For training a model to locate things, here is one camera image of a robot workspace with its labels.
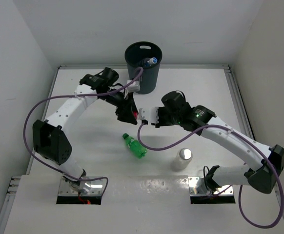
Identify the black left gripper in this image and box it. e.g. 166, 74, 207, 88
99, 88, 138, 124

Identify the red label clear bottle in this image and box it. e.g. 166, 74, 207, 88
133, 111, 139, 120

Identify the clear bottle blue cap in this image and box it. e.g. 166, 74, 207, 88
147, 57, 158, 66

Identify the blue label water bottle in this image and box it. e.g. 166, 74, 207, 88
137, 58, 150, 68

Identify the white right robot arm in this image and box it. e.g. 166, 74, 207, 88
155, 91, 284, 194

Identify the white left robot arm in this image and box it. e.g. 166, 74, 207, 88
32, 67, 138, 183

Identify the dark grey plastic bin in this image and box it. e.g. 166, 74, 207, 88
124, 41, 162, 94

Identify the green plastic soda bottle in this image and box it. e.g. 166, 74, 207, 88
122, 133, 147, 159

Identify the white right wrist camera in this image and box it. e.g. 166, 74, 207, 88
138, 107, 159, 124

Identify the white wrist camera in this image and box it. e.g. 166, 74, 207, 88
138, 107, 159, 124
125, 80, 140, 93

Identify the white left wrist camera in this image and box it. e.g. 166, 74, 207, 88
125, 80, 140, 93

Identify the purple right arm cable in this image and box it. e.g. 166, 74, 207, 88
137, 121, 284, 229

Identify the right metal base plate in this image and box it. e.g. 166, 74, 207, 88
188, 176, 236, 204

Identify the metal base plate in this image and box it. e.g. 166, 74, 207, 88
56, 177, 106, 205
188, 176, 236, 204

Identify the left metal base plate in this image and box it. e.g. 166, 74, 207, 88
56, 177, 106, 205

